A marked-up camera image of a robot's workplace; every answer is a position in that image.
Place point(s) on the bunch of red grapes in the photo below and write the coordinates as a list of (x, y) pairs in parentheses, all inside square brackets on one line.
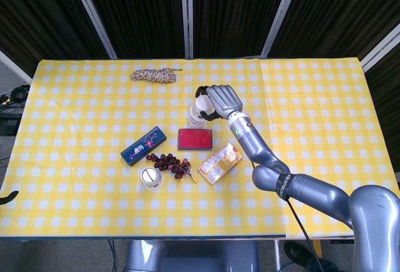
[(168, 162)]

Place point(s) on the white screen frame post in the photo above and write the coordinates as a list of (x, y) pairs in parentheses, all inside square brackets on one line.
[(15, 65), (188, 18), (278, 18), (94, 18), (379, 50)]

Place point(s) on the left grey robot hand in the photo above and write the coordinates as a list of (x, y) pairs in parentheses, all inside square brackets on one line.
[(7, 197)]

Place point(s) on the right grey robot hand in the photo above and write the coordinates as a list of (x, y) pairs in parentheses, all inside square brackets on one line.
[(225, 101)]

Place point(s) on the yellow white checked tablecloth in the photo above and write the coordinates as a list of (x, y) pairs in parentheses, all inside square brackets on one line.
[(93, 112)]

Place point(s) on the dark blue floral box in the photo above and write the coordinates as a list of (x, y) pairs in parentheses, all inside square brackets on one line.
[(143, 145)]

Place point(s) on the red ink stamp pad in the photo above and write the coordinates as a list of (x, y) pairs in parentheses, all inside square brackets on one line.
[(195, 139)]

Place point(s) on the dark pleated screen panel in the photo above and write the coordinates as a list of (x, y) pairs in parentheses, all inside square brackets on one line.
[(140, 9), (343, 9), (387, 103), (234, 9), (37, 9)]

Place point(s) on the yellow printed carton box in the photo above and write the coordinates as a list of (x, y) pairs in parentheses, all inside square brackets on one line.
[(218, 164)]

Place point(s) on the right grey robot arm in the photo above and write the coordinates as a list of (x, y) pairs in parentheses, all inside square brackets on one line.
[(312, 187)]

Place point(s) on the white table leg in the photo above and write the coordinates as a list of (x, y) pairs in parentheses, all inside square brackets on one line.
[(276, 253)]

